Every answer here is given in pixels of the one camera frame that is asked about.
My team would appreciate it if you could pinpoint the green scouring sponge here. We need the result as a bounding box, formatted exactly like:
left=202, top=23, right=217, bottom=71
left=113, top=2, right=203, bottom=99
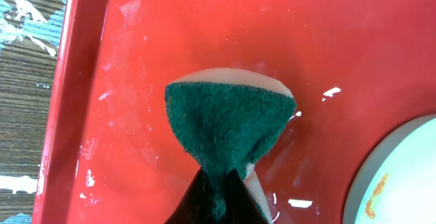
left=165, top=68, right=296, bottom=223

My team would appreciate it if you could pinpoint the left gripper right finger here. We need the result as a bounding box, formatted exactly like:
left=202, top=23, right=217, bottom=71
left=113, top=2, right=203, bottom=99
left=224, top=170, right=267, bottom=224

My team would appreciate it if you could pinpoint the right light blue plate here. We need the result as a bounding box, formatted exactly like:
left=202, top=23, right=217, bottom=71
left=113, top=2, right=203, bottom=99
left=343, top=114, right=435, bottom=224

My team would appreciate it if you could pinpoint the red plastic tray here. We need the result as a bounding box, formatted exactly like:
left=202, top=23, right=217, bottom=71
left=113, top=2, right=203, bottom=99
left=33, top=0, right=435, bottom=223

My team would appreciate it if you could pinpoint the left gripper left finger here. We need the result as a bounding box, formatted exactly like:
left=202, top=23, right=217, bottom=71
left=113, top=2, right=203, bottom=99
left=165, top=169, right=216, bottom=224

